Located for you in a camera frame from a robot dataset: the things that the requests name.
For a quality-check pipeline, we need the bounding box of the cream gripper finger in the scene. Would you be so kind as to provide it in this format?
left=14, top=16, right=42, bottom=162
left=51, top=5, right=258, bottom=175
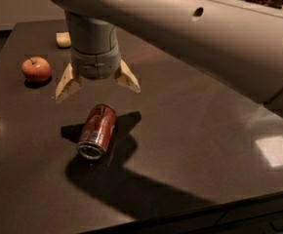
left=114, top=60, right=141, bottom=93
left=56, top=64, right=82, bottom=102

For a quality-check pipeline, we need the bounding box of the red coke can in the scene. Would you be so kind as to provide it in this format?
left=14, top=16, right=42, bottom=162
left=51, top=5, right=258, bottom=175
left=77, top=104, right=116, bottom=161

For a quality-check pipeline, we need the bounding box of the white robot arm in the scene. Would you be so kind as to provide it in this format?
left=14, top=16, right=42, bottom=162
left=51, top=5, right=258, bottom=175
left=51, top=0, right=283, bottom=104

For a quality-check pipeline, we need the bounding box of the yellow sponge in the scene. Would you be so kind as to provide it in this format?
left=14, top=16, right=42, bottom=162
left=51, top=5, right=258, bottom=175
left=56, top=32, right=71, bottom=48

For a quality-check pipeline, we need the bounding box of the red apple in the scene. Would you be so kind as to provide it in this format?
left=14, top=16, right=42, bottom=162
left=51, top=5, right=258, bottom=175
left=21, top=57, right=51, bottom=83

